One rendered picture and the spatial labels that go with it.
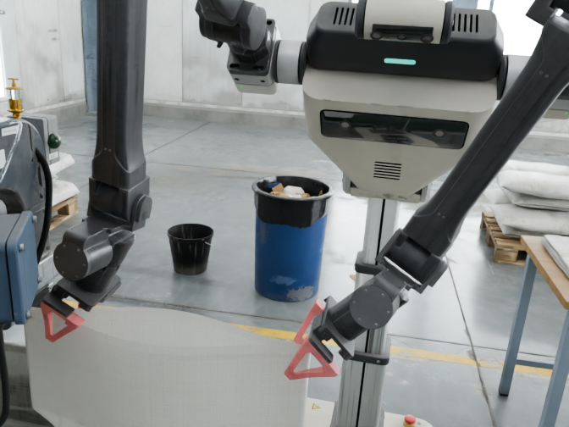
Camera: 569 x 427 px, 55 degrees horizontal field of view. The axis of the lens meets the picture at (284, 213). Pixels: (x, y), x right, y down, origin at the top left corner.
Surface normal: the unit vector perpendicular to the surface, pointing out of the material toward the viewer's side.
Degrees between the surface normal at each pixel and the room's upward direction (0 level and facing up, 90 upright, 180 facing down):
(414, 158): 130
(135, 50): 100
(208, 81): 90
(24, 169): 90
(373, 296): 76
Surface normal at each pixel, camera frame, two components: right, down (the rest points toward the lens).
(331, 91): -0.09, -0.53
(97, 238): 0.92, 0.33
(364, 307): -0.35, 0.04
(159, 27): -0.17, 0.30
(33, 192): 0.98, 0.11
